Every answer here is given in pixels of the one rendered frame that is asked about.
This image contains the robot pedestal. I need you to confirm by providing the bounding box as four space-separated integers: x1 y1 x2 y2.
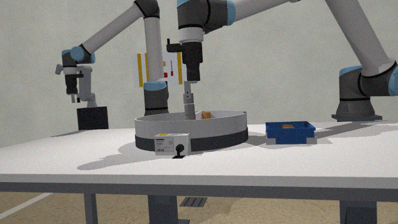
148 195 179 224

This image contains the white control box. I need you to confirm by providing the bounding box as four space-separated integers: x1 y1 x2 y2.
153 132 192 159

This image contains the blue crate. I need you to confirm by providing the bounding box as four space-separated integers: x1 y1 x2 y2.
266 120 317 144

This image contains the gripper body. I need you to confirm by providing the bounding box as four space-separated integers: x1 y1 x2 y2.
181 42 204 83
65 71 83 95

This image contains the jointed stand on black box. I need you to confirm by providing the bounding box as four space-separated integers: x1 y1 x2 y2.
76 64 110 131

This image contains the dark floor grate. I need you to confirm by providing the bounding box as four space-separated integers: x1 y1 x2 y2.
180 197 208 208

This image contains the white wall board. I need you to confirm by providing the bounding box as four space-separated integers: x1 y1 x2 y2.
137 48 198 86

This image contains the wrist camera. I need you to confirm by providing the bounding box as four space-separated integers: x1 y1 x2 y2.
166 39 182 52

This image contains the grey turntable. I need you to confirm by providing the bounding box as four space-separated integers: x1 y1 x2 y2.
134 108 250 153

